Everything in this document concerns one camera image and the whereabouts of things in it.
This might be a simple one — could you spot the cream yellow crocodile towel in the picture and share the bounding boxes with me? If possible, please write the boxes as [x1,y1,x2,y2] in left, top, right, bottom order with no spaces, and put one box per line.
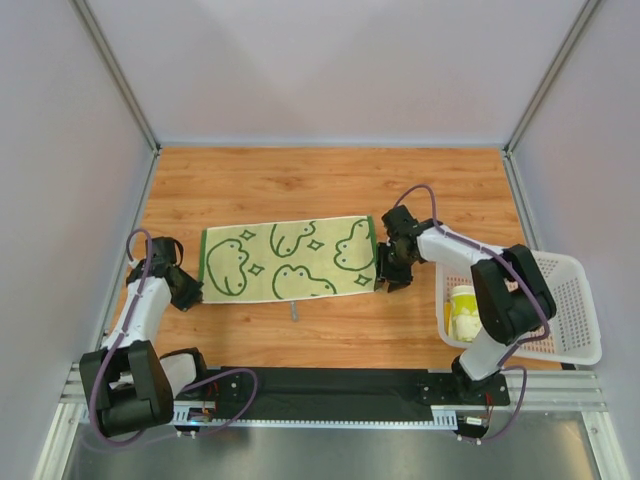
[445,285,482,343]

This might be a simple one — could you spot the green patterned towel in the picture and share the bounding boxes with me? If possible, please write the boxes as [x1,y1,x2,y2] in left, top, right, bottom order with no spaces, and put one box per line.
[200,215,376,304]

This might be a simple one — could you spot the white plastic basket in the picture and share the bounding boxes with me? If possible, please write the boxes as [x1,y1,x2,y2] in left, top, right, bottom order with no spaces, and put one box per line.
[435,251,602,366]

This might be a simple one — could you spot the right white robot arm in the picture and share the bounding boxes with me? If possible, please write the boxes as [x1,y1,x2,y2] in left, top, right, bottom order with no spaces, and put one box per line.
[376,205,557,403]

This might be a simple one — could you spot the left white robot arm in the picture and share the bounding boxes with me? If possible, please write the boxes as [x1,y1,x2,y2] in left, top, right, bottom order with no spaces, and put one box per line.
[79,237,206,439]

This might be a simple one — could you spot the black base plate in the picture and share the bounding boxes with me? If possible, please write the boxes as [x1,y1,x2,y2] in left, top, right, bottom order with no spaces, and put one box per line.
[178,367,510,423]

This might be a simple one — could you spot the grey slotted cable duct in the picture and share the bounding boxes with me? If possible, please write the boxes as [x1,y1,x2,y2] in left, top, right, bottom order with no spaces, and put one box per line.
[169,406,458,431]

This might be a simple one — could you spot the aluminium front rail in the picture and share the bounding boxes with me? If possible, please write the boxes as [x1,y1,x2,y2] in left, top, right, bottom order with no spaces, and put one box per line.
[58,364,608,412]

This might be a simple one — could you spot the left aluminium frame post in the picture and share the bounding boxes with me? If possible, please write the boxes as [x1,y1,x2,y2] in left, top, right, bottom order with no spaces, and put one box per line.
[67,0,164,156]

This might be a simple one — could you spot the aluminium frame post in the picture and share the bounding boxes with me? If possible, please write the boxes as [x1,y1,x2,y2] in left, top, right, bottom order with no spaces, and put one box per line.
[502,0,606,156]
[67,0,164,156]

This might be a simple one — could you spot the right aluminium frame post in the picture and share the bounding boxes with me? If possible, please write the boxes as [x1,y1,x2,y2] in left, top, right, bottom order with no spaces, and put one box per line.
[502,0,606,156]

